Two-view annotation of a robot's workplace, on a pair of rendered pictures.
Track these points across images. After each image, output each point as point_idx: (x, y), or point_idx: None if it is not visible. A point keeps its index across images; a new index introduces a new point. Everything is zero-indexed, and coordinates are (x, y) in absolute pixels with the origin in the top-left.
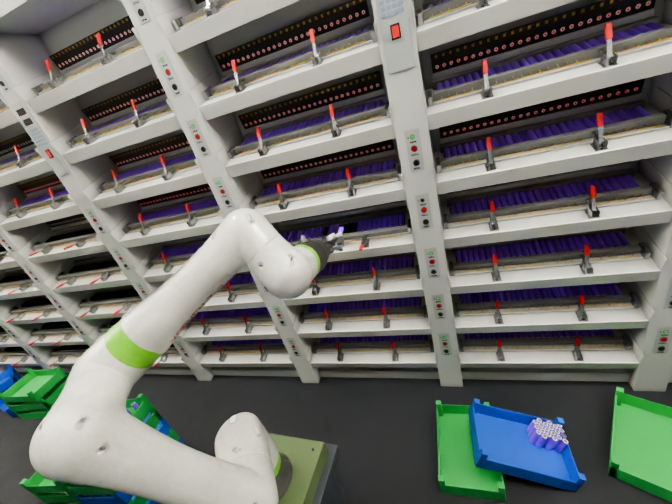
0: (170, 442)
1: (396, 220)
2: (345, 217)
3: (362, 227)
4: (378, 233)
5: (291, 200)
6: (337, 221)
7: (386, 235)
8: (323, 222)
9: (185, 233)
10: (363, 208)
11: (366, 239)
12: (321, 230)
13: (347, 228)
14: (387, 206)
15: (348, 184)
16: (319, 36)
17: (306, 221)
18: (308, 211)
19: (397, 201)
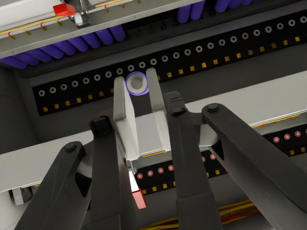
0: None
1: (21, 60)
2: (160, 38)
3: (105, 33)
4: (46, 34)
5: (298, 113)
6: (180, 25)
7: (21, 31)
8: (217, 19)
9: None
10: (119, 62)
11: (71, 20)
12: (223, 5)
13: (149, 18)
14: (65, 72)
15: (135, 181)
16: None
17: (262, 12)
18: (253, 105)
19: (45, 85)
